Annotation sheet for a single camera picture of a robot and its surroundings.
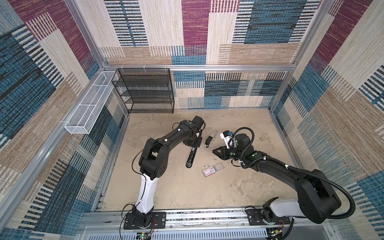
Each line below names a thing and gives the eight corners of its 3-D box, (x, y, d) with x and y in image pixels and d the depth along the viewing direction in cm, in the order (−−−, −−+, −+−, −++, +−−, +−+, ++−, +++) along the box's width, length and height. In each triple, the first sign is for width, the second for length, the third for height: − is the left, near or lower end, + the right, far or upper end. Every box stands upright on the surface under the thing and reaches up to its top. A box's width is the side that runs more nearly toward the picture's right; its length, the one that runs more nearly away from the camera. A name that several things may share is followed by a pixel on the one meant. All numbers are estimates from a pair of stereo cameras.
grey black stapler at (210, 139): (203, 147, 101) (204, 143, 97) (212, 133, 109) (213, 128, 105) (208, 150, 100) (208, 145, 96) (216, 135, 108) (217, 130, 104)
